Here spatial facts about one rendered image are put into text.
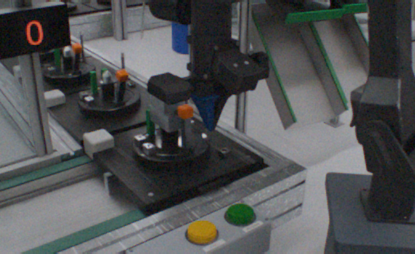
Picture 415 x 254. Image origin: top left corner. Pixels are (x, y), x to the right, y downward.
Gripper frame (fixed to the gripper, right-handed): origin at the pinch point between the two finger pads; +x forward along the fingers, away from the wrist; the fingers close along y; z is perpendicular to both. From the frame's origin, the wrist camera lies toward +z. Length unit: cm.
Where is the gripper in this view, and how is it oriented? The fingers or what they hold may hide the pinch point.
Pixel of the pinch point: (211, 109)
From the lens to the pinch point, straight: 70.4
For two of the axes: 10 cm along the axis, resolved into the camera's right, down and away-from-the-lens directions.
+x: 0.0, 9.0, 4.4
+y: 8.1, -2.6, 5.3
